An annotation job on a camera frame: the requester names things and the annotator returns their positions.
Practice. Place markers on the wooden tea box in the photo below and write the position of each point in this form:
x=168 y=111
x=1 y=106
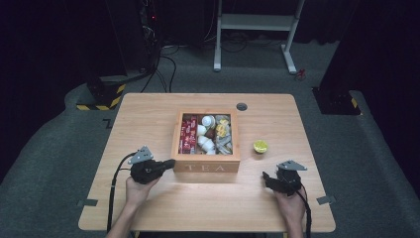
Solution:
x=206 y=163

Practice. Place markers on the black equipment rack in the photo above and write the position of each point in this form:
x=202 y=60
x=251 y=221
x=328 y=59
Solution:
x=148 y=29

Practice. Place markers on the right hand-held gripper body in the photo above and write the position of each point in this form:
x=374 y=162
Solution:
x=289 y=180

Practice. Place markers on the grey tape marker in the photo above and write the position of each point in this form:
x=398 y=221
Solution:
x=326 y=200
x=87 y=202

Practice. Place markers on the black yellow striped stand base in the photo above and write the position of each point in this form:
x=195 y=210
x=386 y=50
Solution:
x=109 y=94

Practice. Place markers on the white metal desk frame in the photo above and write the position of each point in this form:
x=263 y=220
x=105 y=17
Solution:
x=257 y=22

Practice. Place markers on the yellow packets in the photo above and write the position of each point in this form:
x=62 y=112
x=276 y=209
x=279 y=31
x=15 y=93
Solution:
x=222 y=128

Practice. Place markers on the person's left hand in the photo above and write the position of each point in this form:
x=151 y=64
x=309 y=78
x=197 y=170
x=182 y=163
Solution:
x=138 y=191

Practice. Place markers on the person's right hand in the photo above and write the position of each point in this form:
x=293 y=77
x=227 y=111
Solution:
x=290 y=206

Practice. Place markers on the silver packets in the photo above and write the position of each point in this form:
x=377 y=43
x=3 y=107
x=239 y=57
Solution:
x=224 y=144

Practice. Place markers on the yellow-green lime half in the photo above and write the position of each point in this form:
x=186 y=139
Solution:
x=260 y=146

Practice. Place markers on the white creamer cup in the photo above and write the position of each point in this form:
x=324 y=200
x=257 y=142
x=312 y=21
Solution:
x=201 y=130
x=208 y=121
x=211 y=151
x=204 y=142

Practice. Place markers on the row of red packets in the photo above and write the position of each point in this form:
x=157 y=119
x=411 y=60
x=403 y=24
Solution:
x=188 y=135

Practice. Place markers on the brown creamer cup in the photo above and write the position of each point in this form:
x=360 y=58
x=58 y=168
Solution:
x=210 y=133

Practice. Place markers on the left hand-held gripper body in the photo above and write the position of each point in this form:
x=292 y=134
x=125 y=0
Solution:
x=147 y=170

